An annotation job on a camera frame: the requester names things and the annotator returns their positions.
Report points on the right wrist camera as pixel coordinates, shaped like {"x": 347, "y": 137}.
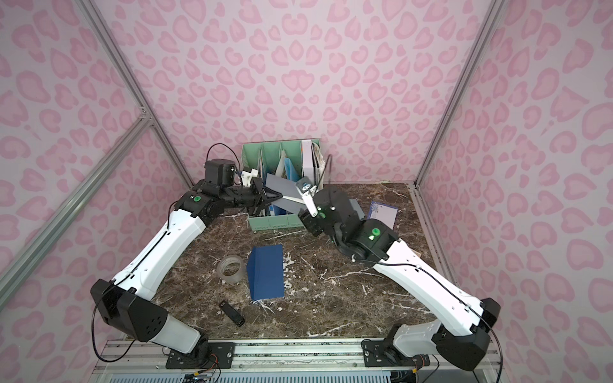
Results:
{"x": 307, "y": 190}

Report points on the light teal envelope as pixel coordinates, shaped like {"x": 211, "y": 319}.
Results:
{"x": 357, "y": 208}

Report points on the dark blue envelope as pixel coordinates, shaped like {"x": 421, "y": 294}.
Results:
{"x": 265, "y": 272}

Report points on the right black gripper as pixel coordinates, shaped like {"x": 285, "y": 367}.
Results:
{"x": 314, "y": 220}

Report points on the aluminium front rail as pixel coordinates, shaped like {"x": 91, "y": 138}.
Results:
{"x": 281, "y": 355}

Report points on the green file organizer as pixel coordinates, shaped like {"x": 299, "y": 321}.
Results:
{"x": 268, "y": 158}

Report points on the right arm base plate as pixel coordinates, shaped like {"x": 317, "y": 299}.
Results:
{"x": 383, "y": 354}

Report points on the stack of papers right slot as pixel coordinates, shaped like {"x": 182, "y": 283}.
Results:
{"x": 319, "y": 164}

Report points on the clear tape roll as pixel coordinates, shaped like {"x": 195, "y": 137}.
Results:
{"x": 231, "y": 269}

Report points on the white folder in organizer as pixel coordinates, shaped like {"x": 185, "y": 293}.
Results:
{"x": 308, "y": 162}

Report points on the white letter paper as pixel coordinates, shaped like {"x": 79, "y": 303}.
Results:
{"x": 383, "y": 212}

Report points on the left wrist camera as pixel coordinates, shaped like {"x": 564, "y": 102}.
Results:
{"x": 248, "y": 176}

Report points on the small black device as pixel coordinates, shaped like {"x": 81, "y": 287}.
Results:
{"x": 232, "y": 313}

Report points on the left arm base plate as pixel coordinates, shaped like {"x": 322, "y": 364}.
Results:
{"x": 206, "y": 355}

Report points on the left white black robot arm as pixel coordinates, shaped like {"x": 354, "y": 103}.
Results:
{"x": 125, "y": 301}

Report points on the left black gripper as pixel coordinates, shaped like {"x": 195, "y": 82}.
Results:
{"x": 259, "y": 194}

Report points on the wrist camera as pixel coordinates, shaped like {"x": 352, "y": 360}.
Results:
{"x": 307, "y": 190}
{"x": 248, "y": 176}

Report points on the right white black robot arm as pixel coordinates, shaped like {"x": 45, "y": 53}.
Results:
{"x": 463, "y": 328}

